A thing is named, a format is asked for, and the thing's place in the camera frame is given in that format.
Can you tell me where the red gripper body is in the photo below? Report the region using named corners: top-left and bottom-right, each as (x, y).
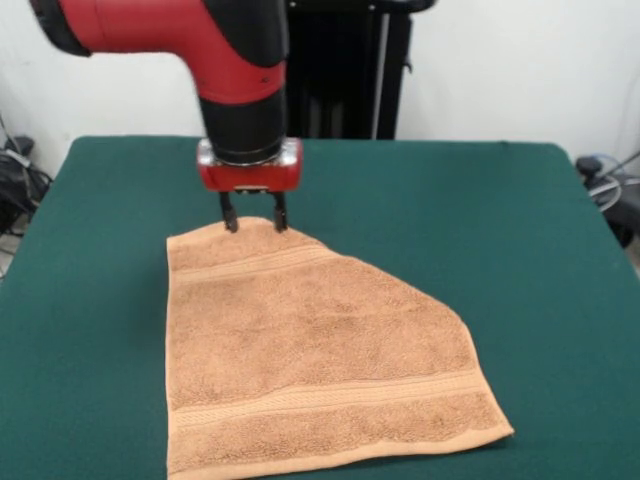
top-left (196, 137), bottom-right (305, 195)

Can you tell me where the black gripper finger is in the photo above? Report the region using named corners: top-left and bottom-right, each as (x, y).
top-left (271, 190), bottom-right (289, 235)
top-left (218, 192), bottom-right (240, 235)

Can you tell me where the orange terry towel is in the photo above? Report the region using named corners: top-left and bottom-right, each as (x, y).
top-left (165, 215), bottom-right (515, 480)

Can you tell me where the dark green table cloth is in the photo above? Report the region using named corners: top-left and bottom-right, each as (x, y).
top-left (0, 135), bottom-right (640, 480)

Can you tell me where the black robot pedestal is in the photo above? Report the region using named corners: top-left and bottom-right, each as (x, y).
top-left (284, 0), bottom-right (436, 141)

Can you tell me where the black equipment stand with cables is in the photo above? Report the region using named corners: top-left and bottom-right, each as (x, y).
top-left (0, 134), bottom-right (54, 236)
top-left (574, 149), bottom-right (640, 249)

